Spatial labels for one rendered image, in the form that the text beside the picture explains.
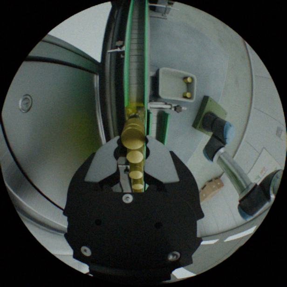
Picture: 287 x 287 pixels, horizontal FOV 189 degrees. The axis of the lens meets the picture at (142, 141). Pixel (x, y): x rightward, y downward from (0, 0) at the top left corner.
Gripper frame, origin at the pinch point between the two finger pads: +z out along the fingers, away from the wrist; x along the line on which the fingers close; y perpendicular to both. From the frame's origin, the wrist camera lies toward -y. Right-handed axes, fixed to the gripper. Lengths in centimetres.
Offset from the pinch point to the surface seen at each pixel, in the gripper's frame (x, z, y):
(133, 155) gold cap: -0.3, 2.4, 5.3
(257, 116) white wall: 362, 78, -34
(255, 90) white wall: 362, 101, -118
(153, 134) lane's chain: 8.8, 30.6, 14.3
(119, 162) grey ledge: -11.8, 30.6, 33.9
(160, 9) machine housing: 16, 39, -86
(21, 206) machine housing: -15.0, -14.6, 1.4
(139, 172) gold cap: 0.7, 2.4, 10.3
